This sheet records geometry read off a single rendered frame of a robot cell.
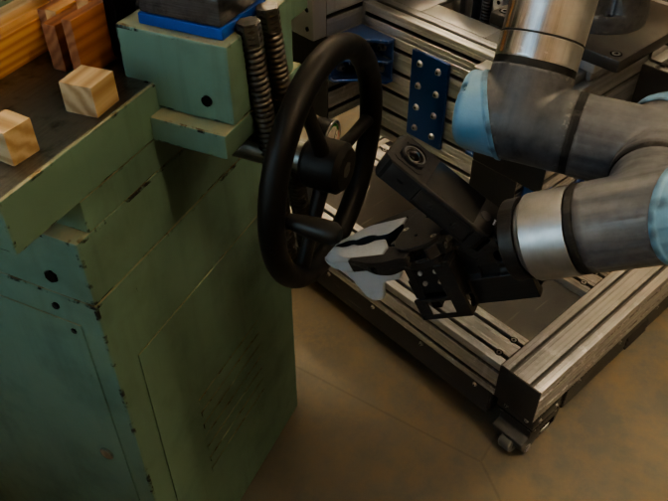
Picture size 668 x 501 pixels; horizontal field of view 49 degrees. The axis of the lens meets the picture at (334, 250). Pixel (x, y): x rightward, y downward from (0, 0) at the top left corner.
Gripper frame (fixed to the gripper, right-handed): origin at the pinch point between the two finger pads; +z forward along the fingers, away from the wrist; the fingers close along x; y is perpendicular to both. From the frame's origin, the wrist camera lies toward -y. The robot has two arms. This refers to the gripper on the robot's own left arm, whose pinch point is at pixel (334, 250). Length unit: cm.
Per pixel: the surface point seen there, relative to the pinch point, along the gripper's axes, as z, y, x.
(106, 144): 16.2, -18.8, -3.8
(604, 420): 9, 86, 59
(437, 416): 37, 70, 45
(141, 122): 16.6, -18.4, 1.9
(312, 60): -2.6, -16.8, 7.9
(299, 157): 5.8, -7.1, 9.2
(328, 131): 20.5, -0.2, 35.6
